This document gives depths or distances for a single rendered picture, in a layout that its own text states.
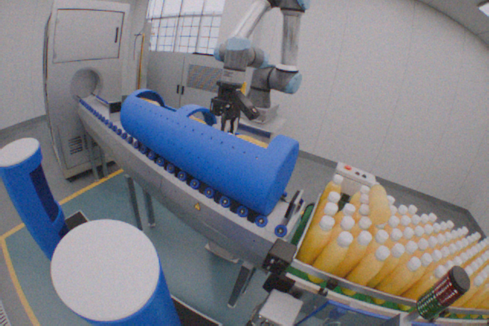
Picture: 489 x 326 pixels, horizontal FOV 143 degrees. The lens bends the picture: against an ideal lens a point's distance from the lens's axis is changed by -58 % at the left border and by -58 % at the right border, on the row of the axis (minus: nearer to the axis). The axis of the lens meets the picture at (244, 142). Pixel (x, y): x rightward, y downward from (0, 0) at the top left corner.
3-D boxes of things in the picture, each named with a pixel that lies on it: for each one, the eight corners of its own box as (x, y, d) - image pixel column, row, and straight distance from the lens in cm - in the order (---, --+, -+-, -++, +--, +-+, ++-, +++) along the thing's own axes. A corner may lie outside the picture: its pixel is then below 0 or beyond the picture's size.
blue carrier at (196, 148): (160, 127, 132) (159, 85, 123) (287, 188, 89) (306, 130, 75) (123, 142, 120) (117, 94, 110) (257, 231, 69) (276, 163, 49)
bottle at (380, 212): (392, 222, 67) (386, 193, 83) (389, 204, 63) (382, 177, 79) (371, 227, 68) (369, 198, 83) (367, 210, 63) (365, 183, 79)
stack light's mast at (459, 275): (396, 306, 53) (448, 261, 44) (415, 310, 57) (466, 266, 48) (395, 330, 50) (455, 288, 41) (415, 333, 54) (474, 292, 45)
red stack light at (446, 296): (431, 278, 46) (445, 265, 44) (450, 282, 51) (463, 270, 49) (435, 305, 43) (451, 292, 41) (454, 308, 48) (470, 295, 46)
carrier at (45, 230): (65, 282, 163) (92, 262, 162) (-5, 175, 108) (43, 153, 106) (50, 255, 182) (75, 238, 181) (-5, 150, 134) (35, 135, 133)
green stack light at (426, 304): (415, 292, 49) (431, 278, 46) (433, 296, 53) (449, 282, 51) (416, 318, 46) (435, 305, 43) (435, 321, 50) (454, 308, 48)
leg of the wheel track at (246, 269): (230, 299, 155) (246, 256, 99) (237, 304, 155) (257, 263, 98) (225, 305, 153) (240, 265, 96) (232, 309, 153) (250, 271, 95)
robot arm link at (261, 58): (248, 47, 82) (231, 43, 74) (272, 51, 76) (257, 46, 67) (244, 66, 82) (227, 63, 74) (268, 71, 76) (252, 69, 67)
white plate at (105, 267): (153, 217, 56) (154, 221, 57) (63, 217, 64) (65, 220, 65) (169, 318, 42) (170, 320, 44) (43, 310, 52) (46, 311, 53)
